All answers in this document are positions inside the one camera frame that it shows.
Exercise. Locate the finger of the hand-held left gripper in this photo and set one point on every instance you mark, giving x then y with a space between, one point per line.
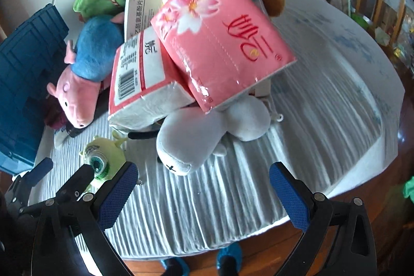
77 180
40 171

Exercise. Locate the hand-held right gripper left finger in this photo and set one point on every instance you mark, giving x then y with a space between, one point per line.
119 195

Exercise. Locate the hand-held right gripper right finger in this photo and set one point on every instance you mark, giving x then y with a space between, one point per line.
288 195

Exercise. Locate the green one-eyed monster plush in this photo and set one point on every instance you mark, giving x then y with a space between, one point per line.
106 153

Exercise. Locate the blue plastic crate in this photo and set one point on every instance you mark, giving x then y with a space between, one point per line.
22 85

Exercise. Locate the red plush toy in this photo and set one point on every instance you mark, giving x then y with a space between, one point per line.
53 114

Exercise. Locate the white striped mat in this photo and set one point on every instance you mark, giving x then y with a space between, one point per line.
307 117

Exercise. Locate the blue shoe cover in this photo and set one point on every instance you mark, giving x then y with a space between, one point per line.
228 253
176 268

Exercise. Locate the grey plush toy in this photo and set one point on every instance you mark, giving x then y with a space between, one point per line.
194 137

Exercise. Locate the pink tissue pack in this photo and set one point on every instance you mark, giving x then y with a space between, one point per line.
220 43
142 78

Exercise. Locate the green cloth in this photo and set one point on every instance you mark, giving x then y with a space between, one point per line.
409 188

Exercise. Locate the blue pink pig plush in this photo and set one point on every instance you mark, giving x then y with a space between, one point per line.
92 46

